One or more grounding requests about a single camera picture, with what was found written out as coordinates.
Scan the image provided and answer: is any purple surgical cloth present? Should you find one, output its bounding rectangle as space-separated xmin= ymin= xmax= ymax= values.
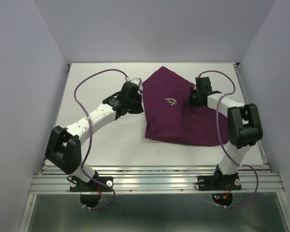
xmin=143 ymin=67 xmax=229 ymax=146

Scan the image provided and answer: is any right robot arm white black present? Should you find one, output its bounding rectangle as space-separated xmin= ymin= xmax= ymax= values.
xmin=187 ymin=76 xmax=263 ymax=191

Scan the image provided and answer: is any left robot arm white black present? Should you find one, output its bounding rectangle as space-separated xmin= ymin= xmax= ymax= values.
xmin=45 ymin=78 xmax=143 ymax=191

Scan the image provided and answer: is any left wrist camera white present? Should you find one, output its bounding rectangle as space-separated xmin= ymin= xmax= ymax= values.
xmin=131 ymin=78 xmax=143 ymax=87

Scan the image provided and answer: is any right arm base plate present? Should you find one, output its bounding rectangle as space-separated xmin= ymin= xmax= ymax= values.
xmin=194 ymin=175 xmax=242 ymax=191

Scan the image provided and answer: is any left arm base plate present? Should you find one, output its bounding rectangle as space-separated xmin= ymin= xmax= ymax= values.
xmin=66 ymin=175 xmax=112 ymax=192

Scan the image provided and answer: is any aluminium front rail frame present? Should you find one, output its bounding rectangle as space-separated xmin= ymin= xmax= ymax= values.
xmin=29 ymin=165 xmax=285 ymax=195

